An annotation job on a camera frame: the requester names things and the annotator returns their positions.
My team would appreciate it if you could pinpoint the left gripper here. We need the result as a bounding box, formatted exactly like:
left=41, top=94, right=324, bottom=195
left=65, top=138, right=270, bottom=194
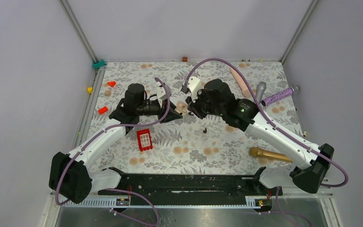
left=137, top=98, right=183, bottom=123

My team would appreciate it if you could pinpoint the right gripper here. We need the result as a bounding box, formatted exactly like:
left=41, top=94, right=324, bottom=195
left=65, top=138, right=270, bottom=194
left=186, top=87, right=225, bottom=120

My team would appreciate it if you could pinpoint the beige earbuds charging case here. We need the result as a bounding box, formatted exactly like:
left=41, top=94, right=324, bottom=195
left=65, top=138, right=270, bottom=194
left=175, top=101, right=188, bottom=114

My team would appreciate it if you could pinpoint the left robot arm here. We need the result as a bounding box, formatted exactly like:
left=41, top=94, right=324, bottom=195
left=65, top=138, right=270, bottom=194
left=48, top=79, right=182, bottom=206

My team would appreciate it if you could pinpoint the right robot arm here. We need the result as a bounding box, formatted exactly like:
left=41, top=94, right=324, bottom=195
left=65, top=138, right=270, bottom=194
left=182, top=77, right=334, bottom=195

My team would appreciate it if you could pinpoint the floral table mat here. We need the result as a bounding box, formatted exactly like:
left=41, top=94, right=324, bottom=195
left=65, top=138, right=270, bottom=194
left=84, top=61, right=317, bottom=176

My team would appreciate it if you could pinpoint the red tray with tiles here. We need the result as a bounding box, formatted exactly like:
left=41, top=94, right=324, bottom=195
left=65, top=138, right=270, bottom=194
left=136, top=129, right=153, bottom=151

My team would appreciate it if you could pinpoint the pink microphone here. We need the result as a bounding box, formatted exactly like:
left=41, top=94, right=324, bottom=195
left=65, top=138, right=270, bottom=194
left=229, top=67, right=252, bottom=98

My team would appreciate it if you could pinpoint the silver microphone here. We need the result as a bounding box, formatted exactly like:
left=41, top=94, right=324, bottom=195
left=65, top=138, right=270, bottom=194
left=255, top=81, right=267, bottom=103

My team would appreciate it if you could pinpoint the red small block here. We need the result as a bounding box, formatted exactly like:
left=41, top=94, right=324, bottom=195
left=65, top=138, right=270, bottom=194
left=98, top=106, right=109, bottom=115

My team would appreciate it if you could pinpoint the red wedge block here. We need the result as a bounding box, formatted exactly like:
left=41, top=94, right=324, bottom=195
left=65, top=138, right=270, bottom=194
left=107, top=81, right=116, bottom=87

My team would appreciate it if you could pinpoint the gold microphone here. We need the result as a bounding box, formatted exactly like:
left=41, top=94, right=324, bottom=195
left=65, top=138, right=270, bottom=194
left=249, top=147, right=293, bottom=163

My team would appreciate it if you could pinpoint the yellow cube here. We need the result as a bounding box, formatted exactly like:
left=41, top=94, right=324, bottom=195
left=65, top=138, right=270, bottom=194
left=87, top=87, right=93, bottom=94

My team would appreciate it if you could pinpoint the purple glitter microphone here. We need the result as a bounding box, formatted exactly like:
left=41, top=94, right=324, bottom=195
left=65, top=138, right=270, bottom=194
left=261, top=86, right=300, bottom=106

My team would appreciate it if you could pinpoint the teal block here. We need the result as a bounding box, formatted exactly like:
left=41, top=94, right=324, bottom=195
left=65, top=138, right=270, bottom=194
left=92, top=59, right=106, bottom=70

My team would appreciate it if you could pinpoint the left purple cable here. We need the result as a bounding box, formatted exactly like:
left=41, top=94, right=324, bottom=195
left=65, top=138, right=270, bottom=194
left=54, top=77, right=172, bottom=227

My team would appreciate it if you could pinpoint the purple cable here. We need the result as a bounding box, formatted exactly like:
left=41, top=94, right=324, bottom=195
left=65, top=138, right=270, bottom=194
left=54, top=77, right=172, bottom=227
left=183, top=58, right=350, bottom=227

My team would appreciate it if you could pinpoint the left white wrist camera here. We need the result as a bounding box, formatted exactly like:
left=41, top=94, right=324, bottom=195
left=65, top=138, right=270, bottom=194
left=156, top=82, right=168, bottom=107

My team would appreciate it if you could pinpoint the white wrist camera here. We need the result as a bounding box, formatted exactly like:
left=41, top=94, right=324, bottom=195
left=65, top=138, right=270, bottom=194
left=181, top=76, right=203, bottom=102
left=156, top=82, right=168, bottom=107

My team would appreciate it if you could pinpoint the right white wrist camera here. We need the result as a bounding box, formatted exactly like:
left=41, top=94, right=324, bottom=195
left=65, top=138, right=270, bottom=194
left=181, top=76, right=203, bottom=102

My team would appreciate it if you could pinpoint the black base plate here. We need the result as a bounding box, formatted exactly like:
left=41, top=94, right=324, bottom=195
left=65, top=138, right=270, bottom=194
left=98, top=174, right=282, bottom=204

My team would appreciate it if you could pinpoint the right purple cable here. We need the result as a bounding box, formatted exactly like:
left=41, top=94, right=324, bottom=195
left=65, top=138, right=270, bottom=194
left=183, top=58, right=350, bottom=227

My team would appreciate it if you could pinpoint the aluminium frame rail right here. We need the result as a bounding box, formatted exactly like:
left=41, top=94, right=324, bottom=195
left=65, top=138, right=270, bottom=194
left=279, top=0, right=320, bottom=65

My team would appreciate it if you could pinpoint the aluminium frame rail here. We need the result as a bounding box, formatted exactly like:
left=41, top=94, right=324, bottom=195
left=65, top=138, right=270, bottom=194
left=279, top=0, right=320, bottom=65
left=59, top=0, right=99, bottom=64

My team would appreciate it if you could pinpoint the aluminium frame rail left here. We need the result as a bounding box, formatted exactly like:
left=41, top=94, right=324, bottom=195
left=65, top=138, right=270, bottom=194
left=59, top=0, right=99, bottom=64

